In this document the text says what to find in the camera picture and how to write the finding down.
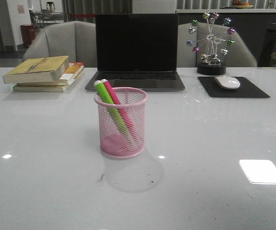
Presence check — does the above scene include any pink marker pen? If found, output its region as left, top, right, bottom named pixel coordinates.
left=100, top=79, right=138, bottom=141

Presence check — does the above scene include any green marker pen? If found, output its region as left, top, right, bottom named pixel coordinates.
left=93, top=80, right=136, bottom=144

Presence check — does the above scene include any pink mesh pen holder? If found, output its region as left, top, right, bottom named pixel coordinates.
left=94, top=87, right=148, bottom=159

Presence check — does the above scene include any orange middle book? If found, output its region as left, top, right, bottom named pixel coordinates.
left=17, top=62, right=84, bottom=86

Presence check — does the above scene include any white computer mouse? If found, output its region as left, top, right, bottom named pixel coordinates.
left=214, top=76, right=241, bottom=90

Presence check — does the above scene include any left grey armchair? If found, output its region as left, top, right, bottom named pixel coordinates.
left=23, top=21, right=97, bottom=68

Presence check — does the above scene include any yellow top book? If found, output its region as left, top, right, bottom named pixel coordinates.
left=3, top=56, right=69, bottom=84

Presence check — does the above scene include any ferris wheel desk ornament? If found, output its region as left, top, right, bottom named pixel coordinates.
left=186, top=12, right=236, bottom=76

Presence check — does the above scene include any black mouse pad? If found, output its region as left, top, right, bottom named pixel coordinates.
left=198, top=76, right=270, bottom=98

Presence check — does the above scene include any red barrier belt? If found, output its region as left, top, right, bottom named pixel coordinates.
left=70, top=13, right=124, bottom=19

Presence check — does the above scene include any pale bottom book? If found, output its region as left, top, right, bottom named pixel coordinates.
left=12, top=73, right=86, bottom=92

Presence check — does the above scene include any red trash bin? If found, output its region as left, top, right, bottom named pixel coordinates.
left=20, top=24, right=35, bottom=48

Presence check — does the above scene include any fruit bowl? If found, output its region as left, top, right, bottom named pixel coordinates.
left=231, top=0, right=253, bottom=9

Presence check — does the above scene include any dark glass side table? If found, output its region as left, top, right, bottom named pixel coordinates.
left=258, top=23, right=276, bottom=67

